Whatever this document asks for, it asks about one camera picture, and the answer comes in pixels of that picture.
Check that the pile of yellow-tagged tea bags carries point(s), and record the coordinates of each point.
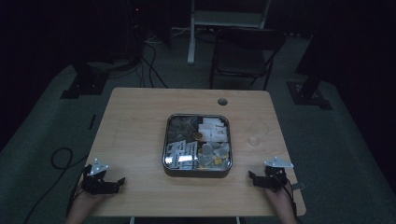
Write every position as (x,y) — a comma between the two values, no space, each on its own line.
(214,154)

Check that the person's left hand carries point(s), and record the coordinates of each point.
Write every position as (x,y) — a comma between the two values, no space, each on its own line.
(87,199)

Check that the pile of dark mesh tea bags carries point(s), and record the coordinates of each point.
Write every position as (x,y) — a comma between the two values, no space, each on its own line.
(182,127)

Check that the black stand base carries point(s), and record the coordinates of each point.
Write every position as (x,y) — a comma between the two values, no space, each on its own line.
(85,82)
(308,95)

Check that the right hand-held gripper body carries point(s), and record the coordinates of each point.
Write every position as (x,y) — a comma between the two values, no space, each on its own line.
(275,177)

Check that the white metal stand frame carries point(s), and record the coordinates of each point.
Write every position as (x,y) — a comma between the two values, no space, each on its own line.
(218,21)

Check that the row of black-printed white packets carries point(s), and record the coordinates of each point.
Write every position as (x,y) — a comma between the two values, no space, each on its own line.
(180,152)

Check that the black folding chair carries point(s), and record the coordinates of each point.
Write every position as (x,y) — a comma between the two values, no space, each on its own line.
(243,59)

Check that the black strip on floor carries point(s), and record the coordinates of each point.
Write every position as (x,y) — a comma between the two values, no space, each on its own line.
(92,122)

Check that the person's right hand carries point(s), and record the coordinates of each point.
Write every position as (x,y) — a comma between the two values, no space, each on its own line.
(280,197)

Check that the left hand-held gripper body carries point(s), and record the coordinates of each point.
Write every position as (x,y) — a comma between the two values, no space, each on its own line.
(96,182)

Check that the dark square tea box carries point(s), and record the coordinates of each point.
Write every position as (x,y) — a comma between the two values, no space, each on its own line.
(197,172)

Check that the pile of white tea packets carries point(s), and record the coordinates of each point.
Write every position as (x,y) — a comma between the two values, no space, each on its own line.
(214,129)

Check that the small grey table clip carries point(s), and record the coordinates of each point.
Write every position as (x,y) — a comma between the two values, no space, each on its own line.
(299,186)

